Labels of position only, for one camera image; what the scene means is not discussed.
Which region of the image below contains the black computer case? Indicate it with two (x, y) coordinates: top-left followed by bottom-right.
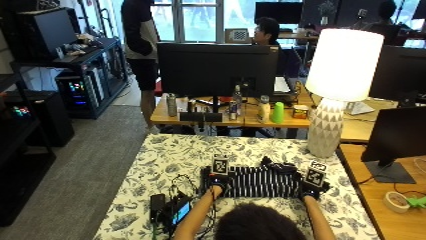
(3, 89), (76, 148)

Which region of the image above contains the green cup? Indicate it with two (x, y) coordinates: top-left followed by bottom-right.
(271, 101), (287, 125)

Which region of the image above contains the clear plastic bottle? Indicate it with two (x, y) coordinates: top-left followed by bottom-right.
(232, 84), (245, 116)

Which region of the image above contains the large black monitor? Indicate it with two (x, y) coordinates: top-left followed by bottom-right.
(368, 44), (426, 104)

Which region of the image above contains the person's left hand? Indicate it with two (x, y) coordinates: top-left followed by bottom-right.
(200, 165), (235, 200)

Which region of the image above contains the drink can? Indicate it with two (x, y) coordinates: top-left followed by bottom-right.
(228, 100), (240, 121)

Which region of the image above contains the black power bank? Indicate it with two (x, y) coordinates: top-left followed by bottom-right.
(149, 193), (167, 224)

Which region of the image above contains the black monitor with stand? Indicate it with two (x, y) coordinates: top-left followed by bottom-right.
(156, 42), (281, 123)

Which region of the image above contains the black device with lit screen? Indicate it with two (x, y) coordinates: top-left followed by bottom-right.
(161, 195), (196, 233)

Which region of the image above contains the white table lamp patterned base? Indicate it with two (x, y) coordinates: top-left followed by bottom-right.
(304, 27), (386, 160)

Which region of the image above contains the computer tower with coloured lights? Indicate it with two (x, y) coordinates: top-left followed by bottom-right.
(55, 71), (107, 112)

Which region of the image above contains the yellow orange box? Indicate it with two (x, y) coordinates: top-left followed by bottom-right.
(292, 104), (311, 120)

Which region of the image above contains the black monitor on square foot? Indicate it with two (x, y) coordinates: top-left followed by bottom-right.
(360, 105), (426, 185)

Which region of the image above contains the black white striped cloth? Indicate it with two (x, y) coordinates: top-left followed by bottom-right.
(201, 165), (309, 200)

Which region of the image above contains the wooden desk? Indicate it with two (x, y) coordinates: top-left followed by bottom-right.
(149, 85), (404, 145)

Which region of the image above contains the black screen on rack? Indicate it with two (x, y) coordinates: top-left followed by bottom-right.
(16, 6), (83, 62)

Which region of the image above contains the person's right hand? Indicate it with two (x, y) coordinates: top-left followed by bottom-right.
(260, 155), (333, 201)

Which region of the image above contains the green plastic object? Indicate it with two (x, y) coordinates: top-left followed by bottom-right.
(405, 195), (426, 210)

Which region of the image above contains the grey metal bottle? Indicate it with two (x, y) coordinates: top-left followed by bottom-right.
(165, 92), (180, 118)

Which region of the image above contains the black monitor by window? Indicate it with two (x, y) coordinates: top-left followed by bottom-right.
(253, 1), (305, 25)

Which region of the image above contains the checkerboard panel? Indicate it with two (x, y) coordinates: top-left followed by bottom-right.
(224, 27), (253, 45)

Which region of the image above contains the floral tablecloth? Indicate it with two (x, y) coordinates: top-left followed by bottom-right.
(92, 133), (381, 240)

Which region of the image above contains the white paper sheet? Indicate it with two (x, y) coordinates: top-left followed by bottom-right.
(345, 101), (377, 116)

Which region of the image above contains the roll of beige tape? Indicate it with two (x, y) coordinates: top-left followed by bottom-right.
(382, 191), (413, 215)

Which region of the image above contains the black cable bundle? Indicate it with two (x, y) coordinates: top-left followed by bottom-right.
(169, 173), (200, 202)

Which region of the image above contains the black metal rack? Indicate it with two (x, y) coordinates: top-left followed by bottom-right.
(10, 35), (131, 120)

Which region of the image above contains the red cable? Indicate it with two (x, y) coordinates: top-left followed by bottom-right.
(393, 182), (426, 198)

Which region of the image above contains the white marker cube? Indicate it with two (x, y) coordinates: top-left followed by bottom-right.
(211, 153), (232, 176)
(304, 160), (329, 189)

